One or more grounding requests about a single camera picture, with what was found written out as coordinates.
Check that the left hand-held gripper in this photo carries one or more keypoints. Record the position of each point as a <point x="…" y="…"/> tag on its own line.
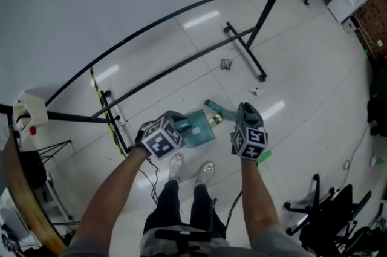
<point x="160" y="141"/>

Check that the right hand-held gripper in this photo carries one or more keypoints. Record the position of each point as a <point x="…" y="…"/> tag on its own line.
<point x="251" y="141"/>

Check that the teal dustpan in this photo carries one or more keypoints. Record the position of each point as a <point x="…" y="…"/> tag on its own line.
<point x="199" y="128"/>

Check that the teal broom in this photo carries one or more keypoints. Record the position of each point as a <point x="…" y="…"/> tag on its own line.
<point x="217" y="107"/>

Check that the small litter scrap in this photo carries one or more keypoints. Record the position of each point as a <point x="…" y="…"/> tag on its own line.
<point x="226" y="63"/>

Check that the person's right forearm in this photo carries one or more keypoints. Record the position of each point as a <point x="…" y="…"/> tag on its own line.
<point x="260" y="198"/>

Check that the person's left forearm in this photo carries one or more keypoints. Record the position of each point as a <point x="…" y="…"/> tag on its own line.
<point x="112" y="198"/>

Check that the person's left white shoe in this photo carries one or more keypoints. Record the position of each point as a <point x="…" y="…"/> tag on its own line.
<point x="176" y="166"/>

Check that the person's white shoe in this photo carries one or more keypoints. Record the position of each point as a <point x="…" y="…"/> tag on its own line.
<point x="205" y="172"/>
<point x="176" y="166"/>

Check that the person's right white shoe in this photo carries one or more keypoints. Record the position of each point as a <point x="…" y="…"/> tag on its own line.
<point x="205" y="172"/>

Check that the yellow black floor strip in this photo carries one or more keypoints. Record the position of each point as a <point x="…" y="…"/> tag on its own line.
<point x="102" y="104"/>

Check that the person's black trousers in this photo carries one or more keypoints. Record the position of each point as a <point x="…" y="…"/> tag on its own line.
<point x="163" y="213"/>

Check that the black chest-mounted device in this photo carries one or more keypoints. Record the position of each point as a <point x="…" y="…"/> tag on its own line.
<point x="184" y="236"/>

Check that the black office chair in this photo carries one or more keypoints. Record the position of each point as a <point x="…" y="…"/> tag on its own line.
<point x="362" y="242"/>
<point x="329" y="213"/>

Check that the person's grey shirt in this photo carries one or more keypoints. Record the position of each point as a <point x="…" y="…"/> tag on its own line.
<point x="84" y="246"/>

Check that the white box with red button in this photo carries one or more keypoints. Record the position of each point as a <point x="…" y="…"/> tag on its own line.
<point x="30" y="112"/>

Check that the round wooden table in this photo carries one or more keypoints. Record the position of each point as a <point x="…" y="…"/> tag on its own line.
<point x="27" y="204"/>

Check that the small white appliance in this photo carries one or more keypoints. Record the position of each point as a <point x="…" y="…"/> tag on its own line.
<point x="351" y="25"/>

